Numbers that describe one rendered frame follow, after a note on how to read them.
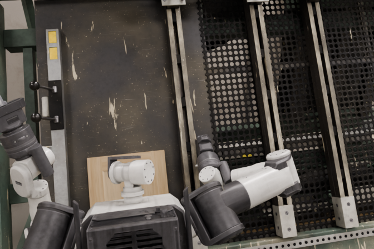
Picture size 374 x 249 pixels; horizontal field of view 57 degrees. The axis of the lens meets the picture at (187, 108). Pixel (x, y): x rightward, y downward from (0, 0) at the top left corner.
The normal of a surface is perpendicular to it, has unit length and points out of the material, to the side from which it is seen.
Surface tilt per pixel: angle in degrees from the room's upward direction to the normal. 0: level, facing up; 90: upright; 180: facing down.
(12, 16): 90
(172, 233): 67
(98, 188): 60
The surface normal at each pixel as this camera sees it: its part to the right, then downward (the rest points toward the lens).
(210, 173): -0.49, -0.66
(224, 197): 0.19, -0.53
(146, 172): 0.93, -0.09
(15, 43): 0.14, -0.16
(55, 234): 0.70, -0.28
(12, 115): 0.65, 0.05
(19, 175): -0.39, 0.42
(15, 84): 0.07, 0.36
